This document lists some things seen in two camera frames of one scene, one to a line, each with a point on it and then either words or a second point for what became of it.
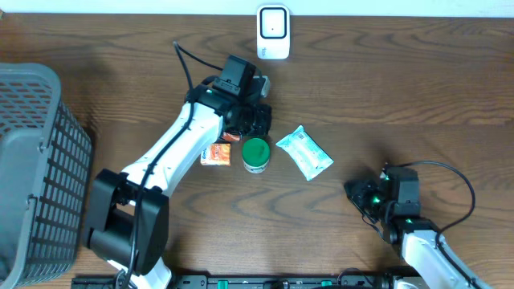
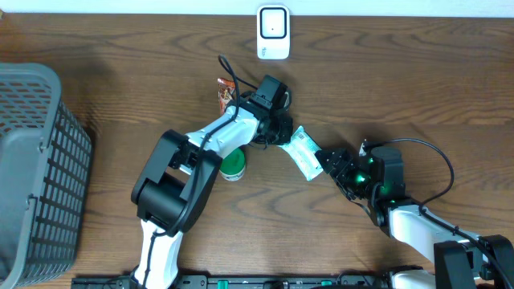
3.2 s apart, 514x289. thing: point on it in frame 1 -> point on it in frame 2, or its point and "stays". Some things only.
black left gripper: [263, 120] -> [286, 132]
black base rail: [284, 281] stays
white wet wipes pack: [308, 157] stays
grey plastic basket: [46, 168] stays
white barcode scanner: [273, 32] stays
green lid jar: [255, 153] -> [233, 165]
